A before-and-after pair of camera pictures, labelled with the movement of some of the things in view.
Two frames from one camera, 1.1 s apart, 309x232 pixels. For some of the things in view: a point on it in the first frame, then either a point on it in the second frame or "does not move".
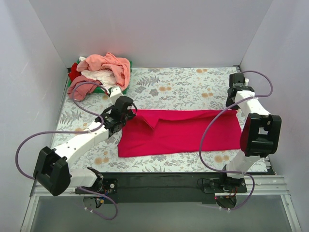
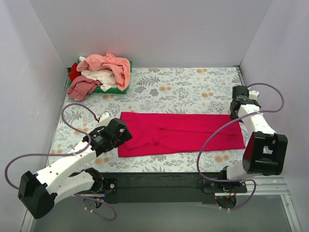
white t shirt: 105,78 does not move
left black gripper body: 130,111 → 123,135
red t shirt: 74,73 does not move
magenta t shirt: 156,131 does not move
